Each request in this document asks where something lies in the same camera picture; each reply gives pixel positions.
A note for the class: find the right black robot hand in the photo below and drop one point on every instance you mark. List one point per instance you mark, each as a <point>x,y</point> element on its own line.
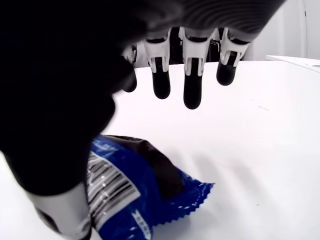
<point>50,75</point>

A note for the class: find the blue Oreo packet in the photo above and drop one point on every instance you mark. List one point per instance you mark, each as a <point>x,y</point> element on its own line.
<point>150,180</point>

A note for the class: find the white side table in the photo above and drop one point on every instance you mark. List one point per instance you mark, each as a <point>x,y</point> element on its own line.
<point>292,60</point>

